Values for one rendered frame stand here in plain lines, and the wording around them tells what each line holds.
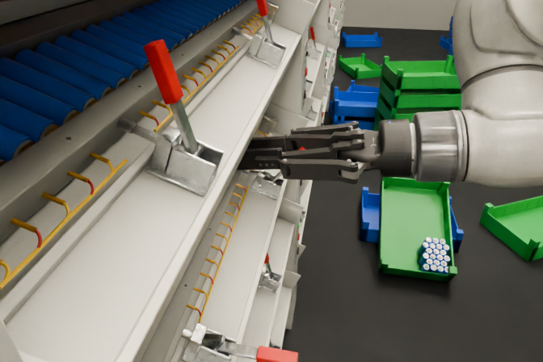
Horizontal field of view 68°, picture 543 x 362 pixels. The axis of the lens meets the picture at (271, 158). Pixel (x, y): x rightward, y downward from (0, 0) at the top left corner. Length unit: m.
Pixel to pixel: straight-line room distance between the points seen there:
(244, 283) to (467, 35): 0.41
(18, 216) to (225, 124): 0.18
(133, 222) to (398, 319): 1.00
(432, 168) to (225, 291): 0.28
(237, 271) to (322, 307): 0.70
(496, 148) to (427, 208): 0.88
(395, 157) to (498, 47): 0.17
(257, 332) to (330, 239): 0.73
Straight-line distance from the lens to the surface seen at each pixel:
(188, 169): 0.26
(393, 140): 0.51
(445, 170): 0.52
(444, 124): 0.51
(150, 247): 0.22
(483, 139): 0.51
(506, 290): 1.36
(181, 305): 0.40
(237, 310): 0.44
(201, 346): 0.38
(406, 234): 1.32
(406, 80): 1.69
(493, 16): 0.57
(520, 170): 0.53
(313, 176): 0.50
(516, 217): 1.65
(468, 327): 1.22
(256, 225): 0.53
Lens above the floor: 0.89
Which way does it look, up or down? 30 degrees down
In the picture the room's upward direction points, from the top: straight up
